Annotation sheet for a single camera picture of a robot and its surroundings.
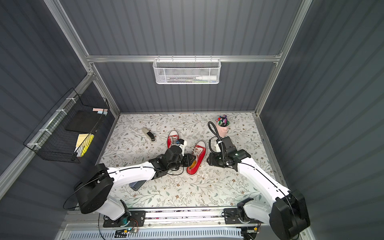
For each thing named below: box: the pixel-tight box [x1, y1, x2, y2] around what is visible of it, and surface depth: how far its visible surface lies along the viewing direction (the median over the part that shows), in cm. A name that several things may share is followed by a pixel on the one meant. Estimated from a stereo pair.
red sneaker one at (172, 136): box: [167, 130, 180, 149], surface depth 104 cm
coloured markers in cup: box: [216, 114, 230, 127], surface depth 101 cm
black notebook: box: [65, 109, 102, 133], surface depth 80 cm
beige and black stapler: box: [141, 127, 156, 142], surface depth 104 cm
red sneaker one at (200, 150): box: [186, 140, 208, 176], surface depth 95 cm
